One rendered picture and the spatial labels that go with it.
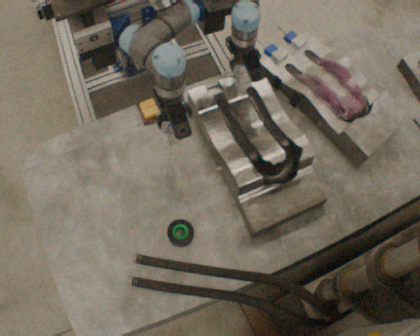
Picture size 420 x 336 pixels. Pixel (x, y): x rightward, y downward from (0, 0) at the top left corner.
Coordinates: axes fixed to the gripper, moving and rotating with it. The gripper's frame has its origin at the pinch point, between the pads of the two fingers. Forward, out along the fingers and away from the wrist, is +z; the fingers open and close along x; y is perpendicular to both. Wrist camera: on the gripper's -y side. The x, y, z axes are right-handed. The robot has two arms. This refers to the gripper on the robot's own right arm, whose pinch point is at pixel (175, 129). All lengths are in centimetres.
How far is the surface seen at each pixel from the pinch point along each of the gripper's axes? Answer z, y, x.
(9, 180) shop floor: 95, 54, 80
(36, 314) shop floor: 95, -20, 87
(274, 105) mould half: 6.5, -1.0, -33.9
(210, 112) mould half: 6.3, 4.2, -13.5
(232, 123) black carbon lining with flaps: 7.1, -1.7, -18.5
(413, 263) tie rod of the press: -47, -64, -22
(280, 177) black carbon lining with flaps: 7.8, -23.5, -24.5
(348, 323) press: 16, -75, -27
